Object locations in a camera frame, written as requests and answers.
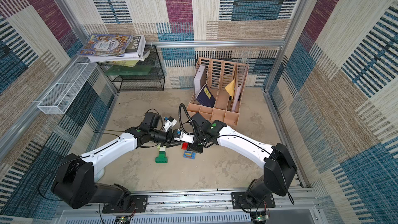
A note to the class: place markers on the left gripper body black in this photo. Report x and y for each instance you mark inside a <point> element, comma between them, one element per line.
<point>169,141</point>

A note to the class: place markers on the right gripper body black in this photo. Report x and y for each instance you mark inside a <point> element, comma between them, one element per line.
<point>196,146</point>

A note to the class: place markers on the lime green lego brick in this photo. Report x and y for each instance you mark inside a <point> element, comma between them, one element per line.
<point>160,148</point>

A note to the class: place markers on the long blue lego brick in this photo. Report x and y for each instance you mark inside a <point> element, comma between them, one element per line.
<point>189,154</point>

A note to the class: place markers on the bright green square lego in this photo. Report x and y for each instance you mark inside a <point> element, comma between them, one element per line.
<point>162,154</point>

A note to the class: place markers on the long green lego brick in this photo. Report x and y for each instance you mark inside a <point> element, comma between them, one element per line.
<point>161,159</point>

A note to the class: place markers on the red lego brick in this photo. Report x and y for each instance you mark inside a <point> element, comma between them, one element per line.
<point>184,146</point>

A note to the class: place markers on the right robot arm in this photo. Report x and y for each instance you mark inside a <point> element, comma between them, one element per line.
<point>276,161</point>

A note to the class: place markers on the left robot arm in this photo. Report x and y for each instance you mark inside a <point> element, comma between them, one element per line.
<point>74,182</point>

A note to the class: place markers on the dark purple book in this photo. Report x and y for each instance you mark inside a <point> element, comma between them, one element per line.
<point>205,97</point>

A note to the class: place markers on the pale pink folder in organizer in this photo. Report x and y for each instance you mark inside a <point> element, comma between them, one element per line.
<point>238,87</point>

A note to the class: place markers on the white book in organizer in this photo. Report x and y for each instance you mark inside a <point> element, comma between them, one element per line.
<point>199,79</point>

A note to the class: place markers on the yellow envelope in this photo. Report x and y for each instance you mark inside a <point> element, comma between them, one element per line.
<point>230,88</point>

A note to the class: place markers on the pink desk file organizer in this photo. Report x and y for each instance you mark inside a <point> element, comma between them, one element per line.
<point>219,73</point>

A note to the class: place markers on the pale blue round clock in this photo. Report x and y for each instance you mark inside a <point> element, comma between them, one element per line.
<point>99,175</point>

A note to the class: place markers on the black and white Folio book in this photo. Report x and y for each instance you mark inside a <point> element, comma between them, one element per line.
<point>134,52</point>

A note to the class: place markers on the colourful illustrated book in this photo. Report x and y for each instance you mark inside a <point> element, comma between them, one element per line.
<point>105,45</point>

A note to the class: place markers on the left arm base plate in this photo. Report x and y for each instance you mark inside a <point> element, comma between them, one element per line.
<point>136,203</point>

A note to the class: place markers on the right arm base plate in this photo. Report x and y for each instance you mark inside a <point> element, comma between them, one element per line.
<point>240,200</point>

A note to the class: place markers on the black wire shelf rack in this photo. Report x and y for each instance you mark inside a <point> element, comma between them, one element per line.
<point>146,75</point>

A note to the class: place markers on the white wire mesh basket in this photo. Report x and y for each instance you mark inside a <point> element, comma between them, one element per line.
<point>60,97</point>

